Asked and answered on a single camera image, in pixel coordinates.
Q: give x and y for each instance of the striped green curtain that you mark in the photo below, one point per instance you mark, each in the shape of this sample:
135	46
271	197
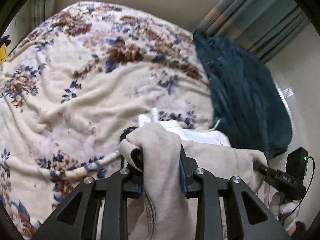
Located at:
262	27

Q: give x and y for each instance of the dark teal plush robe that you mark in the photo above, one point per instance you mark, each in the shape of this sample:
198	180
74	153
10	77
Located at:
246	102

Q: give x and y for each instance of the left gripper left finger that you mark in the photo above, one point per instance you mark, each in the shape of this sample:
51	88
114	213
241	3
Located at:
134	186

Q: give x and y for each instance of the yellow box with black hat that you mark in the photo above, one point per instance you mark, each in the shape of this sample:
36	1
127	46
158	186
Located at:
4	43

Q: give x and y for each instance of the left striped curtain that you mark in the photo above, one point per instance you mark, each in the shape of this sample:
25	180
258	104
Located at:
40	11

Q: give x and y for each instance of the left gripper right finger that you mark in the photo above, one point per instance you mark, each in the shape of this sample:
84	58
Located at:
189	186

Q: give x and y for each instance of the beige small garment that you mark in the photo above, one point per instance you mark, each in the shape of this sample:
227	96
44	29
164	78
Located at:
163	212

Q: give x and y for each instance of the floral fleece blanket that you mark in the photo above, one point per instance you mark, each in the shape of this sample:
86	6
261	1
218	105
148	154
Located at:
73	85

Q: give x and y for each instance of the white gloved right hand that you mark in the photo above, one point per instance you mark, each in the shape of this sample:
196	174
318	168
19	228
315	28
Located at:
288	211

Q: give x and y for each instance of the folded white black-trimmed garment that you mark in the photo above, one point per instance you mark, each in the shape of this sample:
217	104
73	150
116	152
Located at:
199	135

